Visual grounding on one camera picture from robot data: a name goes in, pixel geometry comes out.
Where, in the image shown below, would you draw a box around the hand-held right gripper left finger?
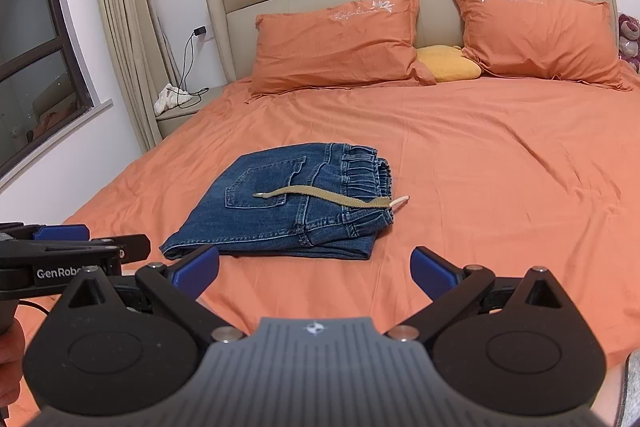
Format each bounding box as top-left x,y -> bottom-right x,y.
65,246 -> 247,344

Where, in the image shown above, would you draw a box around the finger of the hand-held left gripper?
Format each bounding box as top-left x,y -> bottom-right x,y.
44,234 -> 152,266
0,222 -> 92,245

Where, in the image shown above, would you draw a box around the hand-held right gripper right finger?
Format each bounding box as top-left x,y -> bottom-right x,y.
410,246 -> 569,344

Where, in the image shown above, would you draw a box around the blue denim pants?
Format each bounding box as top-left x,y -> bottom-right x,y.
160,143 -> 395,261

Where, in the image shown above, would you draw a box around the tan drawstring cord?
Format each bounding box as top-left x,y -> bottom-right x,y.
252,187 -> 411,210

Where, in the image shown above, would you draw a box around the person's left hand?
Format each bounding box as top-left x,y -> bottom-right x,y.
0,320 -> 26,404

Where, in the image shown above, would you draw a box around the orange bed sheet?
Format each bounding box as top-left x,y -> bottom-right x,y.
15,74 -> 640,408

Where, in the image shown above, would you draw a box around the white crumpled cloth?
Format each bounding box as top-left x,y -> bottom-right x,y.
152,84 -> 195,116

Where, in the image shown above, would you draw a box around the beige nightstand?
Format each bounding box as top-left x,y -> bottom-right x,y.
155,85 -> 230,142

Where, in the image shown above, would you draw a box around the dark framed window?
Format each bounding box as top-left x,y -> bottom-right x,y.
0,0 -> 97,180

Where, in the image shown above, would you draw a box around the yellow cushion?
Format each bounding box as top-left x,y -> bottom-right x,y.
416,45 -> 482,83

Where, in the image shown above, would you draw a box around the beige curtain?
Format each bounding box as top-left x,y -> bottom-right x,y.
82,0 -> 182,154

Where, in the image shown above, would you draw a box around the grey cloth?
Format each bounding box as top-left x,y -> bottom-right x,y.
614,349 -> 640,427

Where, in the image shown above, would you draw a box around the orange embroidered pillow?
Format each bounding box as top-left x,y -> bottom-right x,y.
446,0 -> 632,92
246,0 -> 437,98

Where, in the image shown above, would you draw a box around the pink plush toy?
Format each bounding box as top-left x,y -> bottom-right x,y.
618,13 -> 640,70

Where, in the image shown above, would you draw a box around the black charger cable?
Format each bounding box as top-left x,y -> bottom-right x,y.
176,31 -> 210,98

